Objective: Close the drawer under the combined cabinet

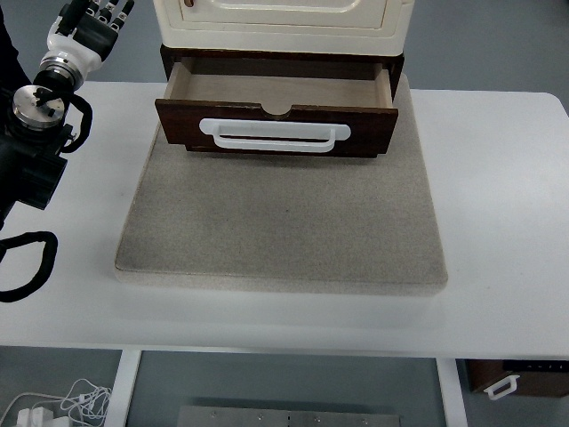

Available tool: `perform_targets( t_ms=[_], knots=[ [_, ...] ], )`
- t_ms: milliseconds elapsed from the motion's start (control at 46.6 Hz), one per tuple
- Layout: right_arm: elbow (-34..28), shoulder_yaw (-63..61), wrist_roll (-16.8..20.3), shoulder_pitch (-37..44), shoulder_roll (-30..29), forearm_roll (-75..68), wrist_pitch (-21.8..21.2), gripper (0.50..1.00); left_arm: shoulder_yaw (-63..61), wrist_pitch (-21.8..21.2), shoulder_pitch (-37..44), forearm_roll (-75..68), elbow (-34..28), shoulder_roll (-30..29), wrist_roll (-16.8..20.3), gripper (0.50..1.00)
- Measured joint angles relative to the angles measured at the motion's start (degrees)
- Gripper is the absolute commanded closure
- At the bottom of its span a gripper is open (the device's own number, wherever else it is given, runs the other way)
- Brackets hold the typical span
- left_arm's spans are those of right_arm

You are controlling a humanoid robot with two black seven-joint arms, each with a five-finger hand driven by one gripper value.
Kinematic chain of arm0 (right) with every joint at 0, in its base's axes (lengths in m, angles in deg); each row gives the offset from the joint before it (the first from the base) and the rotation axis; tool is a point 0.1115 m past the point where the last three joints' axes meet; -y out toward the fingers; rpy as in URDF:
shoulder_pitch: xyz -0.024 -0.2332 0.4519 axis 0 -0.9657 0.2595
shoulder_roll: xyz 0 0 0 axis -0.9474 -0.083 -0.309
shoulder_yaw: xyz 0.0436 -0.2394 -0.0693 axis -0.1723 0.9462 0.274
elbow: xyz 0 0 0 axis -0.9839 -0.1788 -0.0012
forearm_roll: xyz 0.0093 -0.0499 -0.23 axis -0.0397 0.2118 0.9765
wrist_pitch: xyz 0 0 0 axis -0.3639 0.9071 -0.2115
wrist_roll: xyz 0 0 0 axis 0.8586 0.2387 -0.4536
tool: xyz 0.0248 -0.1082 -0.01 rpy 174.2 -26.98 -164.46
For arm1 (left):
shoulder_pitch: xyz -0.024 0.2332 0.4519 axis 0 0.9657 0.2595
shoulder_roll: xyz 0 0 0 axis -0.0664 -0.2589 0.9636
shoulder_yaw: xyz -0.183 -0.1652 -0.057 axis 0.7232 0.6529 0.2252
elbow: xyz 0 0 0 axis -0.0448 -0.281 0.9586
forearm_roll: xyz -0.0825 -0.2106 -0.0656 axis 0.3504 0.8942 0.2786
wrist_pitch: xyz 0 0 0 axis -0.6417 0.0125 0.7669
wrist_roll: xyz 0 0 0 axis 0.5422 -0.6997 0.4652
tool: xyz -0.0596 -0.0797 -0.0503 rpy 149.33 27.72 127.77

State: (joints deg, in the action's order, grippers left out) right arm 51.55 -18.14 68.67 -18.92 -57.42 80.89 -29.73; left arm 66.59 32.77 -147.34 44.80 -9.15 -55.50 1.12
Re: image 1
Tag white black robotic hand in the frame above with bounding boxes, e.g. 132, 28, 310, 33
46, 0, 135, 71

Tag dark wooden drawer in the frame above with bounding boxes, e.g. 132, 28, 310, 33
155, 61, 398, 157

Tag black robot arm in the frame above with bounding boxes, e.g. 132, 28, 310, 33
1, 1, 134, 218

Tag dark wooden drawer cabinet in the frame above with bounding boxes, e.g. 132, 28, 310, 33
160, 44, 405, 95

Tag cream upper cabinet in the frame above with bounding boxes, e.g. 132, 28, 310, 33
154, 0, 414, 56

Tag grey fabric mat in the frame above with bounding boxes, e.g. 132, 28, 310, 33
115, 77, 448, 295

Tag white table leg left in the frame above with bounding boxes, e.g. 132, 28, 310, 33
103, 350, 142, 427

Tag white table leg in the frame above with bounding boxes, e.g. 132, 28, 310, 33
436, 358, 468, 427
103, 350, 142, 427

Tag white power adapter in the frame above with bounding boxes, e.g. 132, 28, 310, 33
16, 407, 54, 427

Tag white table leg right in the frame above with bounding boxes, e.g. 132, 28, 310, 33
436, 358, 468, 427

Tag black sleeved cable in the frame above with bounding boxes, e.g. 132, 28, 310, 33
0, 230, 60, 303

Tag white drawer handle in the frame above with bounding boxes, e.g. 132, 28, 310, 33
199, 118, 351, 154

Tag white cable bundle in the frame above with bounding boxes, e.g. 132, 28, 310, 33
0, 378, 113, 427

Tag brown box with white handle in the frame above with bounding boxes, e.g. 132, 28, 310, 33
465, 359, 568, 400

